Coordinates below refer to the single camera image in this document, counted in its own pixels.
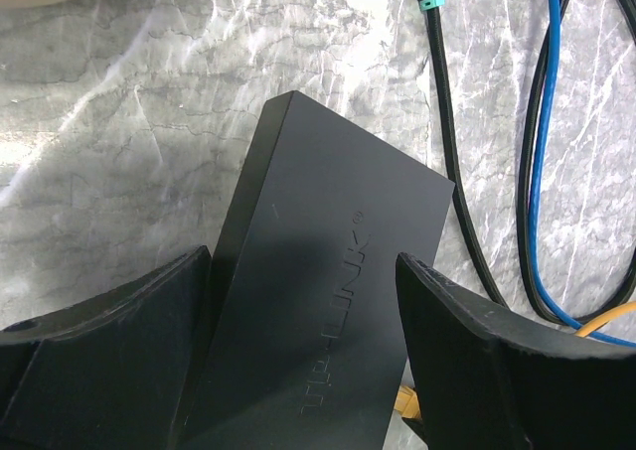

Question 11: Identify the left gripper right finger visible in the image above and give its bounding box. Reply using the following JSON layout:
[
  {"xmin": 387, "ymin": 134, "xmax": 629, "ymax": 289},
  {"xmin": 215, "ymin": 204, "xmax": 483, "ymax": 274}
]
[{"xmin": 396, "ymin": 253, "xmax": 635, "ymax": 449}]

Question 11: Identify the blue ethernet cable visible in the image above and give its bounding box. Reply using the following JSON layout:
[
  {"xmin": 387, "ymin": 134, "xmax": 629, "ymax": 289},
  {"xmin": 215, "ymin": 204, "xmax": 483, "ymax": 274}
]
[{"xmin": 527, "ymin": 0, "xmax": 636, "ymax": 348}]

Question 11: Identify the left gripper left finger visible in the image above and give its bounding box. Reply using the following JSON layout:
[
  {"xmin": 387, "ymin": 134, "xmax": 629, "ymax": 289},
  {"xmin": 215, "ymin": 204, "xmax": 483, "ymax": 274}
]
[{"xmin": 1, "ymin": 247, "xmax": 212, "ymax": 449}]

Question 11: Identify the black ethernet cable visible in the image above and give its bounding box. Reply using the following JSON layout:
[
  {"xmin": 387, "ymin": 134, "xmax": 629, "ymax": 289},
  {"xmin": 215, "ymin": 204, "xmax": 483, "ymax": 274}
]
[
  {"xmin": 410, "ymin": 0, "xmax": 508, "ymax": 308},
  {"xmin": 516, "ymin": 0, "xmax": 636, "ymax": 330}
]

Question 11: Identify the yellow ethernet cable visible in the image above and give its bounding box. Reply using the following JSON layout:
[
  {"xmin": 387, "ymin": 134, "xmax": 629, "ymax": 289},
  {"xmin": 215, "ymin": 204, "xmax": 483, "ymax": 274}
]
[{"xmin": 395, "ymin": 300, "xmax": 636, "ymax": 421}]

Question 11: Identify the black network switch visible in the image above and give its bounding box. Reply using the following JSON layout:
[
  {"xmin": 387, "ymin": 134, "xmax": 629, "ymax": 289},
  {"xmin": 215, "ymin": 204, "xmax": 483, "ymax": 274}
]
[{"xmin": 180, "ymin": 91, "xmax": 453, "ymax": 449}]

